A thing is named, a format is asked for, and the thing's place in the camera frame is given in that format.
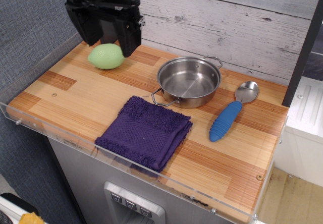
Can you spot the right dark vertical post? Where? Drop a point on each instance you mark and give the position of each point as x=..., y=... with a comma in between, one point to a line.
x=310, y=38

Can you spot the stainless steel pan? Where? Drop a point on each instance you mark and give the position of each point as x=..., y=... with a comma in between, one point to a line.
x=187, y=82

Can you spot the clear acrylic table guard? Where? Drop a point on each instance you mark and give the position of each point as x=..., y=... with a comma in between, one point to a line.
x=225, y=177

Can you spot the grey toy fridge cabinet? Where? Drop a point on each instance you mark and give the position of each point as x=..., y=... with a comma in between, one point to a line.
x=87, y=176

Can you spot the left dark vertical post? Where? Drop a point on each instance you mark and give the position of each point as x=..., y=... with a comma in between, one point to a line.
x=109, y=32

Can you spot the blue handled metal spoon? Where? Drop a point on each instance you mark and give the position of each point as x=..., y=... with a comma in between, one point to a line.
x=245, y=93

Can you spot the white toy sink unit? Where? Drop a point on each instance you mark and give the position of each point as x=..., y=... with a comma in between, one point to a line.
x=299, y=150

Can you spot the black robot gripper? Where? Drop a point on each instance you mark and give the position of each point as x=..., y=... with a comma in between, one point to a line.
x=86, y=15

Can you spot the green plastic lemon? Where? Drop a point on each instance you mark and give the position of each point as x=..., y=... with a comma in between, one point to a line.
x=106, y=56

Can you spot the yellow object bottom left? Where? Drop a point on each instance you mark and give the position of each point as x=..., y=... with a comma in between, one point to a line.
x=31, y=218

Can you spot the dark vertical post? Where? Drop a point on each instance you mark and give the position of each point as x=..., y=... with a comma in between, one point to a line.
x=310, y=38
x=109, y=32

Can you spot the purple folded towel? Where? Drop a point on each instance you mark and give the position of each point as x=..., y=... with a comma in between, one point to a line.
x=145, y=133

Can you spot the silver dispenser button panel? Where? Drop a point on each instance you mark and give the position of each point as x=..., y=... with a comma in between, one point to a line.
x=128, y=207

